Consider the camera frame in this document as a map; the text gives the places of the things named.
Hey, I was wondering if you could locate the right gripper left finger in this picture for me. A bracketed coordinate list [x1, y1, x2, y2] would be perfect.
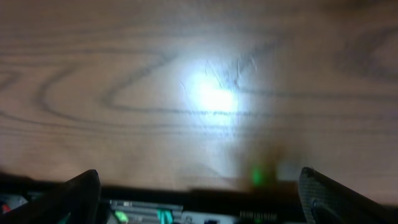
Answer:
[1, 169, 101, 224]

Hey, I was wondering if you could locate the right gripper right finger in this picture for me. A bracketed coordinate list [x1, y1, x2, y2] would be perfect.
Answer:
[298, 167, 397, 224]

